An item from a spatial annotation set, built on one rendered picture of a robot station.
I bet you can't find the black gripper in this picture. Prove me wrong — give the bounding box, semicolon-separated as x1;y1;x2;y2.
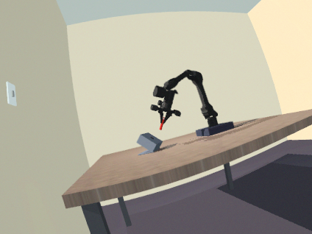
150;99;181;124

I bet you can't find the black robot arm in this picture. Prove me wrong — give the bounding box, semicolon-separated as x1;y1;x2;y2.
153;69;218;127

